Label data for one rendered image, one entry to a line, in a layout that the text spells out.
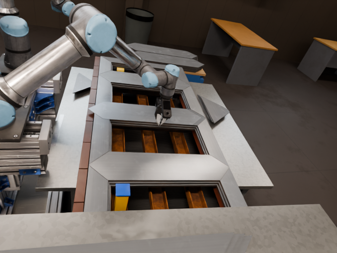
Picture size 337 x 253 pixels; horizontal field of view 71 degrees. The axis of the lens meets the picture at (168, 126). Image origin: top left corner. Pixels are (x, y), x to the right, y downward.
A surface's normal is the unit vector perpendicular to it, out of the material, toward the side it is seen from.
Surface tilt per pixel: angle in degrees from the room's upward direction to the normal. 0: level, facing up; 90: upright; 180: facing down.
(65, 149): 0
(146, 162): 0
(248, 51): 90
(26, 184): 0
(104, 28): 86
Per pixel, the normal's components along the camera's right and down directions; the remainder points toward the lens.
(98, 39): 0.68, 0.51
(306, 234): 0.22, -0.77
